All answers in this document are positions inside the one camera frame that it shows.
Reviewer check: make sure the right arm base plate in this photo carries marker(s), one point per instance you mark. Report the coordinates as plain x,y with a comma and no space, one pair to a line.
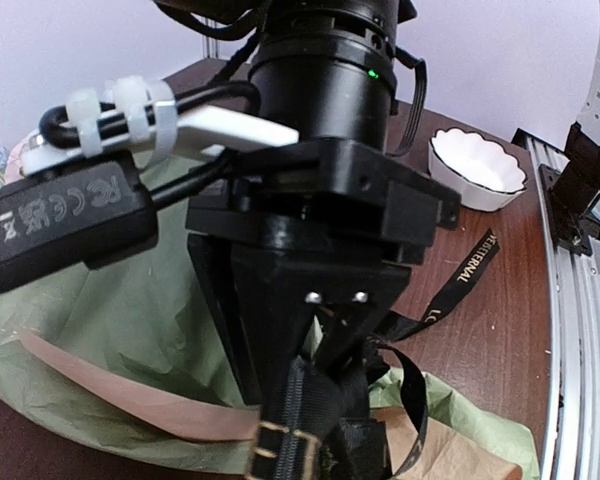
572,193

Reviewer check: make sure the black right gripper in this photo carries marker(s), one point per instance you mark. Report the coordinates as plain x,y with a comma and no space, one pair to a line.
286,231

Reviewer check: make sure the scalloped white bowl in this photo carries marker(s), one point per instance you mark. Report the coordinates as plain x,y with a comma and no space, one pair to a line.
480,170

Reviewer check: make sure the wrapping paper sheet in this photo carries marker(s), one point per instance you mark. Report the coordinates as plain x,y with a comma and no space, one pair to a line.
127,360

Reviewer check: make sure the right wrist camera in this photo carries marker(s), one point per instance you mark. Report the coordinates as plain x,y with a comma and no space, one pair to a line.
96,174

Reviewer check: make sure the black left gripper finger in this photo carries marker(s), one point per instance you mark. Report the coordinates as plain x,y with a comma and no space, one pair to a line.
302,409

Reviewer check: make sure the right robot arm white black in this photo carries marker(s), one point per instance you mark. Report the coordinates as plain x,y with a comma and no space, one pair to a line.
327,69

